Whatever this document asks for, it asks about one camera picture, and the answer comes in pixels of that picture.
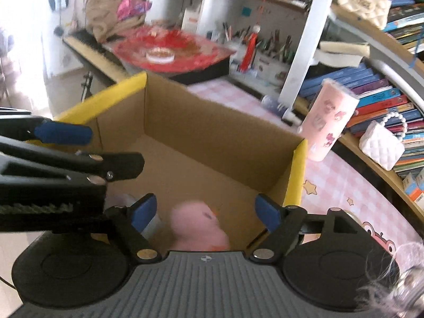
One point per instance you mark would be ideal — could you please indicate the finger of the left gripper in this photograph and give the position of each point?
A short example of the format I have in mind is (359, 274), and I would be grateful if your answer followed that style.
(29, 127)
(110, 166)

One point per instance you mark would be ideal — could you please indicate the orange blue white box lower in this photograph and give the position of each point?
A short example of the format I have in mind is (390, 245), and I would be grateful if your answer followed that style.
(414, 188)

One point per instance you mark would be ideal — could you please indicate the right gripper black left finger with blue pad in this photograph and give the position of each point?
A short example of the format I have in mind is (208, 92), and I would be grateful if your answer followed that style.
(125, 226)

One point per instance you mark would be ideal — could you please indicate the pink cartoon desk mat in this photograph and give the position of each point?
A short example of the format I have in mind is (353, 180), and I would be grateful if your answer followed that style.
(335, 183)

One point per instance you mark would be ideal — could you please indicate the grey toy car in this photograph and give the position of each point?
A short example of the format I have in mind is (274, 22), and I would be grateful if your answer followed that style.
(142, 212)

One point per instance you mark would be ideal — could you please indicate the yellow cardboard box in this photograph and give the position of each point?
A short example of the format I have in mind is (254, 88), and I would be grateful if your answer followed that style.
(197, 149)

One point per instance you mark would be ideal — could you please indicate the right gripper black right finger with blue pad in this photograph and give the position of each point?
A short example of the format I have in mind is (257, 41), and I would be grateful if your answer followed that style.
(275, 218)

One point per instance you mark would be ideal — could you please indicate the white quilted pearl handbag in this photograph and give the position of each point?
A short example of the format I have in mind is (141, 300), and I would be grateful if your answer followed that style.
(381, 145)

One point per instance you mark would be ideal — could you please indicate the red patterned paper pile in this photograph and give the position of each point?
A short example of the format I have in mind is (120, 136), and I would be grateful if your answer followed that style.
(192, 52)

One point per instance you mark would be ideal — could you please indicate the black electric piano keyboard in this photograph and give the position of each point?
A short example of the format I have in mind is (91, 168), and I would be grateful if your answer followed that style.
(99, 61)

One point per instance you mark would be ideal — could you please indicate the small pink plush chick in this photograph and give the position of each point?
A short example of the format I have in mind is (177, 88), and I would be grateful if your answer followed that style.
(196, 228)

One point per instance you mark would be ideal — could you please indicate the row of books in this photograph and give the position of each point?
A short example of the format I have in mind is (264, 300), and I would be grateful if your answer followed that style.
(388, 79)

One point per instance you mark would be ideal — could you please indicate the white tape roll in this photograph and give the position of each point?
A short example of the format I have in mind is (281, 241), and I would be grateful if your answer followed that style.
(160, 55)

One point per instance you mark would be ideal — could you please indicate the red hanging tassel doll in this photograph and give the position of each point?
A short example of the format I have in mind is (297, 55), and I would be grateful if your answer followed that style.
(244, 66)

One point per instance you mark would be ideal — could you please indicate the white bookshelf frame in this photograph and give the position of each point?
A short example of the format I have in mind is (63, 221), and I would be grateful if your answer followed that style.
(305, 24)

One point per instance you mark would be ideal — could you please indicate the pink cylindrical pen holder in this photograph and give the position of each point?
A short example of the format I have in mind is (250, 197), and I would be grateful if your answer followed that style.
(331, 111)

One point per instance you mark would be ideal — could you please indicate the white blue glue bottle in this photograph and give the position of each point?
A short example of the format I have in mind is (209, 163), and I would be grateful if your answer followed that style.
(284, 113)

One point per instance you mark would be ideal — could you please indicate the beige crumpled blanket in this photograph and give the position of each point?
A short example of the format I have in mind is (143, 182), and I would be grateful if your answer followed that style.
(106, 18)

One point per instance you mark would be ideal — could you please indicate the white pen organizer box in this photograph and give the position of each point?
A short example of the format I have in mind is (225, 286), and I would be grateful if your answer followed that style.
(272, 57)

